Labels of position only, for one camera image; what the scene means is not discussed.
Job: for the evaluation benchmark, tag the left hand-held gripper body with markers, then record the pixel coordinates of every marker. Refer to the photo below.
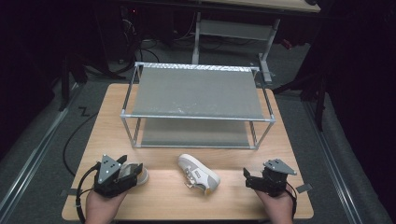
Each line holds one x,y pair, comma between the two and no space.
107,182

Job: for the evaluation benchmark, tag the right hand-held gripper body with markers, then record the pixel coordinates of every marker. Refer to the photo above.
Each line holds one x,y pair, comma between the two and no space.
274,183

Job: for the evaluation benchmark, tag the white and grey sneaker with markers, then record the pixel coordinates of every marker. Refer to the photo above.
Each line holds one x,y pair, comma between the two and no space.
199,174
144,178

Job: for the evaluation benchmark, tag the grey two-tier shoe rack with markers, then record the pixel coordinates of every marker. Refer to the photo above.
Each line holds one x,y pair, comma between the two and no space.
196,93

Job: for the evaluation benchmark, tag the person's right hand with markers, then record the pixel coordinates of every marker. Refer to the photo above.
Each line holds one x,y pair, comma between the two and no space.
277,208

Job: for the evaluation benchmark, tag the person's left hand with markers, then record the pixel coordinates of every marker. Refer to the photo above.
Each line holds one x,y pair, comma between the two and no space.
101,207

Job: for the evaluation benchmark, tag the grey tape piece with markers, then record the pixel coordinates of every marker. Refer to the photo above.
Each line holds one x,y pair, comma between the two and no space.
69,192
304,188

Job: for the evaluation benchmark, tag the black metal stand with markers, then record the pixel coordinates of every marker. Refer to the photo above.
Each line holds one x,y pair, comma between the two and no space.
317,93
67,81

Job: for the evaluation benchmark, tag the white-legged background desk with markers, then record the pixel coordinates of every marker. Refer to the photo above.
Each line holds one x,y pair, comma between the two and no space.
236,29

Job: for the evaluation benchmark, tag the aluminium floor rail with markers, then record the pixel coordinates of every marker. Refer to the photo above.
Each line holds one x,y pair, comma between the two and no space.
34,155
333,161

